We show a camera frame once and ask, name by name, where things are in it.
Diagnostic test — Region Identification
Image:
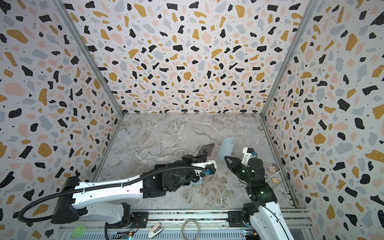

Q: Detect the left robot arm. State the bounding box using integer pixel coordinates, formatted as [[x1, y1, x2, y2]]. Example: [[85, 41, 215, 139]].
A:
[[51, 160, 217, 225]]

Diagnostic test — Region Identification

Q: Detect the black corrugated cable conduit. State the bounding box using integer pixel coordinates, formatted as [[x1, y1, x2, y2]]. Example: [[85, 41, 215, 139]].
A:
[[17, 166, 208, 223]]

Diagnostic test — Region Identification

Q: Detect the white cable loop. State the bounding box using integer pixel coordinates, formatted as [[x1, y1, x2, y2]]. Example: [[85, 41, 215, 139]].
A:
[[180, 219, 201, 240]]

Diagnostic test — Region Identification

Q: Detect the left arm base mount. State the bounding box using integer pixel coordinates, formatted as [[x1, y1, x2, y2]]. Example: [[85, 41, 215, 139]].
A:
[[105, 212, 149, 230]]

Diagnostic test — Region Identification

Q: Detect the black phone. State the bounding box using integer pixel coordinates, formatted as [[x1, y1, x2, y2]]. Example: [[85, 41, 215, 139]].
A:
[[195, 144, 215, 161]]

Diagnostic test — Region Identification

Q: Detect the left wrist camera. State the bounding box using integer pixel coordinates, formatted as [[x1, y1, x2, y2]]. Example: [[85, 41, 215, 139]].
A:
[[192, 161, 217, 178]]

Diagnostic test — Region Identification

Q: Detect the green tape roll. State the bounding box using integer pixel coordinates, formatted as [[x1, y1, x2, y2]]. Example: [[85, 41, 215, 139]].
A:
[[73, 225, 86, 238]]

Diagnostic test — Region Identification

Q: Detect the light case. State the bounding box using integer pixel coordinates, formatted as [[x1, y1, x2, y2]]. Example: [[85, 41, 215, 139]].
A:
[[218, 138, 236, 160], [191, 176, 203, 185]]

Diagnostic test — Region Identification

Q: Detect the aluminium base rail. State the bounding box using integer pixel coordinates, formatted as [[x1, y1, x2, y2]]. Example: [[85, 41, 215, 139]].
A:
[[56, 208, 316, 240]]

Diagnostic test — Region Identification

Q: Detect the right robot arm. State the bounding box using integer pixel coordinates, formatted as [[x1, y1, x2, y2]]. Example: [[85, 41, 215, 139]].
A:
[[225, 156, 294, 240]]

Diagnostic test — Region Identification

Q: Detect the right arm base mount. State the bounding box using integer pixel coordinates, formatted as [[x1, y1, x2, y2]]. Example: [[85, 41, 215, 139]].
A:
[[226, 209, 270, 228]]

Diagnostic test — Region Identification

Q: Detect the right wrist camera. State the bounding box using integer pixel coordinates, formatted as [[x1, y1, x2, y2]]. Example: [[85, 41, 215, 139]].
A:
[[242, 148, 258, 165]]

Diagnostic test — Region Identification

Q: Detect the white pink small device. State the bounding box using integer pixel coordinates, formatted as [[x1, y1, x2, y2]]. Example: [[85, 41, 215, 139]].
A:
[[148, 222, 164, 239]]

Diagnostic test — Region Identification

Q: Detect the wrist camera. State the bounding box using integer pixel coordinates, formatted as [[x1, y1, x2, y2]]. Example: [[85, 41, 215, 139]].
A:
[[242, 148, 258, 165], [192, 161, 217, 178]]

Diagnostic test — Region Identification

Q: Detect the colourful printed card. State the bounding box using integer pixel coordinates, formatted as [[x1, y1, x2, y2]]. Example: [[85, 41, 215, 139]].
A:
[[265, 163, 281, 177]]

